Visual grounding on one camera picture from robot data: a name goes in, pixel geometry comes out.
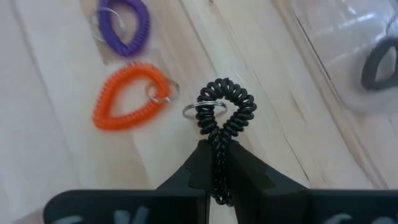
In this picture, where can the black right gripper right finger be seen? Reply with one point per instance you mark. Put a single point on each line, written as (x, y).
(295, 207)

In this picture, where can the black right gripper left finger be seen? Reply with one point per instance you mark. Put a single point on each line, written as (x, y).
(140, 207)

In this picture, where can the clear plastic bin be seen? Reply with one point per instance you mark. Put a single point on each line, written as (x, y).
(342, 31)

